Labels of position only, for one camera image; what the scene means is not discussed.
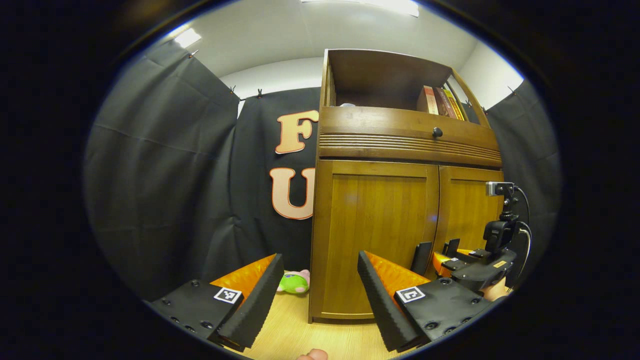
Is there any wooden cabinet drawer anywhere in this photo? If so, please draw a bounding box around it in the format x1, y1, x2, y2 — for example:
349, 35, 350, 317
318, 106, 503, 168

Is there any green plush toy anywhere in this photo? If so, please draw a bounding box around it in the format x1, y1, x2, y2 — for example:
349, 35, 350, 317
277, 269, 311, 295

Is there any wooden shoe cabinet door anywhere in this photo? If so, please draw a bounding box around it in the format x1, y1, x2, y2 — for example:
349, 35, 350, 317
432, 166, 505, 281
311, 160, 441, 321

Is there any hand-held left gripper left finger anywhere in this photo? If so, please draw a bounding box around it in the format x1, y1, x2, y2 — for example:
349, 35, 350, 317
147, 253, 285, 353

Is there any wooden double-door shoe cabinet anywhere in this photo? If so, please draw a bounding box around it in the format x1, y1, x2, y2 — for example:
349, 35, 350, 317
308, 48, 506, 324

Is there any black backdrop cloth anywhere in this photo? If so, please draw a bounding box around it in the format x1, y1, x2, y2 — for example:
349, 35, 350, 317
82, 40, 563, 303

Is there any wide ceiling light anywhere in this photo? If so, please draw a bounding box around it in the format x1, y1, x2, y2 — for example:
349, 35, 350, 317
300, 0, 421, 18

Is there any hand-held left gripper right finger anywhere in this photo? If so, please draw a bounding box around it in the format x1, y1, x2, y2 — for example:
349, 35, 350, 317
357, 250, 496, 353

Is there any black camera cable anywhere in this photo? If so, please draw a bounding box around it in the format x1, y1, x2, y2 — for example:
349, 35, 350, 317
505, 186, 533, 290

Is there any long ceiling light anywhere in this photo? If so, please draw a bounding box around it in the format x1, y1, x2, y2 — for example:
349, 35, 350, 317
173, 28, 203, 49

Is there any yellow book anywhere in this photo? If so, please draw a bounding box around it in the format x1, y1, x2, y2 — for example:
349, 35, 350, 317
443, 88, 466, 121

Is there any dark brown book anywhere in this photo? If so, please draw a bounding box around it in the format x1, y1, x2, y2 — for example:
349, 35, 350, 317
433, 87, 457, 119

